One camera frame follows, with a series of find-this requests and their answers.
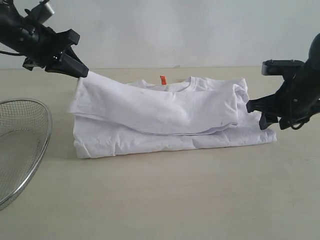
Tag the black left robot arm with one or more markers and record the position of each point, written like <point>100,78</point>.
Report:
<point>17,32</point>

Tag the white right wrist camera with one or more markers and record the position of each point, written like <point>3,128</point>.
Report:
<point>280,67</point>

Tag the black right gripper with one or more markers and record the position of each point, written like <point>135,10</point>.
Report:
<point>300,99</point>

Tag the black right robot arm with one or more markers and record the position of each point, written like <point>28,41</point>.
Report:
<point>311,65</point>

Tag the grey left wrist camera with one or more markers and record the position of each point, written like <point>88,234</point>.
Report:
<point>42,12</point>

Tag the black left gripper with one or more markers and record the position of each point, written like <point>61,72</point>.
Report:
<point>54,54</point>

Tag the white t-shirt with red logo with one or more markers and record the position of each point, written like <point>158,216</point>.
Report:
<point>113,118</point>

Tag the round wire mesh basket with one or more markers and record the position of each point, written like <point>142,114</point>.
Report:
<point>25,132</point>

